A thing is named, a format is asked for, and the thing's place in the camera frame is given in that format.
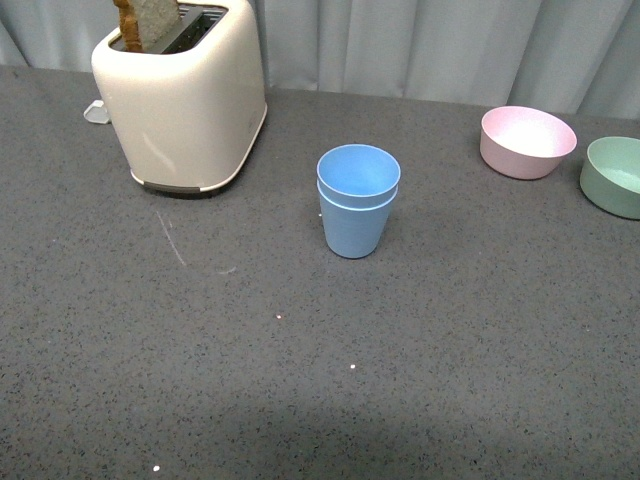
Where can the blue plastic cup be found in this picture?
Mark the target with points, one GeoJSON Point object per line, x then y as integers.
{"type": "Point", "coordinates": [358, 176]}
{"type": "Point", "coordinates": [353, 232]}

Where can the cream white toaster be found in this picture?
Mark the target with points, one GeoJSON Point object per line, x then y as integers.
{"type": "Point", "coordinates": [187, 111]}

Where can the pink plastic bowl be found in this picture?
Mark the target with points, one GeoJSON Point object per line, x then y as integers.
{"type": "Point", "coordinates": [524, 143]}

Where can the white toaster lever knob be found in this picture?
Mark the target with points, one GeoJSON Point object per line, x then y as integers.
{"type": "Point", "coordinates": [97, 113]}

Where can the bread slice in toaster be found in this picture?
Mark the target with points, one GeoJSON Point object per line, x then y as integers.
{"type": "Point", "coordinates": [143, 22]}

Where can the green plastic bowl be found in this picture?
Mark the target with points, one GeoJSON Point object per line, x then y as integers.
{"type": "Point", "coordinates": [610, 175]}

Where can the grey curtain backdrop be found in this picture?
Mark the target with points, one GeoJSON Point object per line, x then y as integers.
{"type": "Point", "coordinates": [560, 56]}

